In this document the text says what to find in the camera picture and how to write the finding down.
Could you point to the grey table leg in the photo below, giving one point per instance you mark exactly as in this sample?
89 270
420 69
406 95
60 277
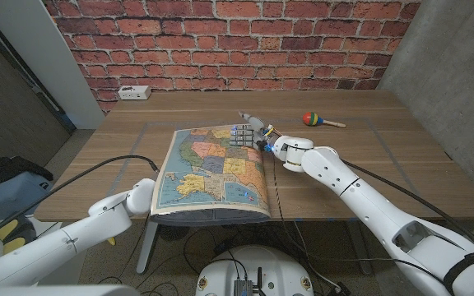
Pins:
359 255

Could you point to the colourful striped wooden maraca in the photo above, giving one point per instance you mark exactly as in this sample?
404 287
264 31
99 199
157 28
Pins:
311 118

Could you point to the black floor fan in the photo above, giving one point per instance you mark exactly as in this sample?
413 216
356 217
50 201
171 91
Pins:
174 233

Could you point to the white table leg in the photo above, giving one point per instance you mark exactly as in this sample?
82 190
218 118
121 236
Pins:
145 251

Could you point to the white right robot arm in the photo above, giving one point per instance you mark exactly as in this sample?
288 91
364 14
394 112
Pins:
368 205

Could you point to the black cloth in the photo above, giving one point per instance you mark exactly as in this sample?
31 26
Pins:
2 168

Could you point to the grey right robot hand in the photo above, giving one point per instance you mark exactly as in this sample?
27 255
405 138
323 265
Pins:
251 135

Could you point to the black and yellow foot pedal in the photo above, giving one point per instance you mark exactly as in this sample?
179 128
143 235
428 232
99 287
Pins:
12 242

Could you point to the white robot torso base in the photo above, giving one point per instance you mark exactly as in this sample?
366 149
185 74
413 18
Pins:
278 271

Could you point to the printed United States map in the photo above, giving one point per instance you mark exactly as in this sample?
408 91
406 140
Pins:
216 172

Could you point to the blue plastic bin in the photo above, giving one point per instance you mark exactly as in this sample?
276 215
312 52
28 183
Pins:
6 197

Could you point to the black antenna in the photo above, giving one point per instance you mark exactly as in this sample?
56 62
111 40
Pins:
260 281

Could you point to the white power outlet box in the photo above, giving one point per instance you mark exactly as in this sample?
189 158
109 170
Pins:
134 92

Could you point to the red brick printed backdrop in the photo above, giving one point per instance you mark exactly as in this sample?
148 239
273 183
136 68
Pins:
229 45

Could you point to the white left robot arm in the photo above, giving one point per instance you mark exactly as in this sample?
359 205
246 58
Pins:
56 242

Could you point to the grey electronics box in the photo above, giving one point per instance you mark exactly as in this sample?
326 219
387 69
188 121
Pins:
242 288

